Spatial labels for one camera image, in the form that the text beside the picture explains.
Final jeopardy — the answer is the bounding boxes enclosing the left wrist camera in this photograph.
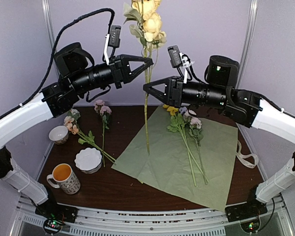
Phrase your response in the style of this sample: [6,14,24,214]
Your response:
[103,25,121,65]

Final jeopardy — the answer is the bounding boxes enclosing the aluminium frame post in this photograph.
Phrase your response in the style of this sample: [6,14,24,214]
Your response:
[41,0,62,74]
[236,0,258,87]

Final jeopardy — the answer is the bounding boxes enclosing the cream yellow rose spray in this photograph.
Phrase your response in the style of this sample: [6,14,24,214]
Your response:
[122,0,168,155]

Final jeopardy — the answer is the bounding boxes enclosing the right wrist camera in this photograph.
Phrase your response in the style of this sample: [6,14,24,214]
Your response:
[167,45,194,84]

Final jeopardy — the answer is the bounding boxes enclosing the aluminium front rail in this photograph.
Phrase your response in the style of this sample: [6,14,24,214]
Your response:
[13,191,290,236]

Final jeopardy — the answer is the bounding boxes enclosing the white scalloped bowl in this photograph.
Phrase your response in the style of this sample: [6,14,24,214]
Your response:
[74,147,103,174]

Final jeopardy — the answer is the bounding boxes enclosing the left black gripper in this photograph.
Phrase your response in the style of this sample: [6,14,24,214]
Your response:
[70,53,153,94]

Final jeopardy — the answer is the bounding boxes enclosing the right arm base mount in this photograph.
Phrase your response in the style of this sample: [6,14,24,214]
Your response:
[225,203,268,234]

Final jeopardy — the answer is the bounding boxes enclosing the left aluminium frame post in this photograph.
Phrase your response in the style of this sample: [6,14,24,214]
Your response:
[41,0,62,74]

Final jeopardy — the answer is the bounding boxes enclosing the right aluminium frame post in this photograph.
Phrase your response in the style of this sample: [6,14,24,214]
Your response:
[236,0,258,87]

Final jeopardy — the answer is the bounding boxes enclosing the small white patterned teacup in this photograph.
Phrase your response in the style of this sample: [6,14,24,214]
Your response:
[49,125,69,145]

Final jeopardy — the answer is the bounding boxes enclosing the white printed ribbon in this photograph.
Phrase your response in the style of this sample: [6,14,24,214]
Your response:
[236,140,259,169]

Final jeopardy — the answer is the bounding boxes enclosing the blue flower stem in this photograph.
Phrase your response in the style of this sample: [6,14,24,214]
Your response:
[178,106,188,116]

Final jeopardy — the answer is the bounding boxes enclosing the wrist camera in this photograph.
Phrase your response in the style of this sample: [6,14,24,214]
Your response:
[103,25,121,65]
[167,45,194,84]

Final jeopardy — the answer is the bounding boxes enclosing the yellow flower stem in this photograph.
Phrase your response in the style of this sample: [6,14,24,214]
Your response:
[162,104,203,186]

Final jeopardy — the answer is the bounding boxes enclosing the pink rose stem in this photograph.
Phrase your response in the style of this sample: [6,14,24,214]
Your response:
[93,99,113,168]
[187,117,208,185]

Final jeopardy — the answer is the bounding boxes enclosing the pink and green wrapping paper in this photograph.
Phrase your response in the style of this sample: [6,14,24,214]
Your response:
[112,107,238,211]

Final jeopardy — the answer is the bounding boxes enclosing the patterned mug with orange inside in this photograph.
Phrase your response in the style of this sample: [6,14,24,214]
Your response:
[46,163,81,195]

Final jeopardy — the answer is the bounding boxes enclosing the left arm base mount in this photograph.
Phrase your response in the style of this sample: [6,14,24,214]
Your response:
[35,205,78,235]

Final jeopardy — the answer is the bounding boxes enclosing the peach blossom stem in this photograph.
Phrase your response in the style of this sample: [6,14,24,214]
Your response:
[63,109,116,163]

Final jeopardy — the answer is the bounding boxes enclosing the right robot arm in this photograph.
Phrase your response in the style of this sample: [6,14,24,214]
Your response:
[143,55,295,217]

